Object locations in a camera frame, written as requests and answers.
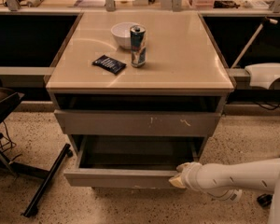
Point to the white curved plastic cover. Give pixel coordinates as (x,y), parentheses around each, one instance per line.
(263,75)

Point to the grey drawer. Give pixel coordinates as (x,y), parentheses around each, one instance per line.
(131,162)
(138,123)

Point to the blue silver drink can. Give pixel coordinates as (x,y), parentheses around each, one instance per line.
(138,45)

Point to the grey drawer cabinet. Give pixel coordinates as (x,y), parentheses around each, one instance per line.
(182,72)

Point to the dark blue snack packet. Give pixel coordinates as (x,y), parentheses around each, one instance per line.
(109,64)

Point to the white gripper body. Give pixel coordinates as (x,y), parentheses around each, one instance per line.
(188,174)

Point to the white stick with black tip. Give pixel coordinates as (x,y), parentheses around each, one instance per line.
(264,21)

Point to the white bowl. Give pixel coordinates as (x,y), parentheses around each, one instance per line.
(121,34)

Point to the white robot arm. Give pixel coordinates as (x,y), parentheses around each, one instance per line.
(226,182)

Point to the grey top drawer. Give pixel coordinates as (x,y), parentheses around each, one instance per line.
(138,123)

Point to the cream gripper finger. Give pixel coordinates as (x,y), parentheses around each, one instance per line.
(182,166)
(176,181)

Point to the black caster wheel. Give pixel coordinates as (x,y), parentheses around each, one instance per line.
(265,200)

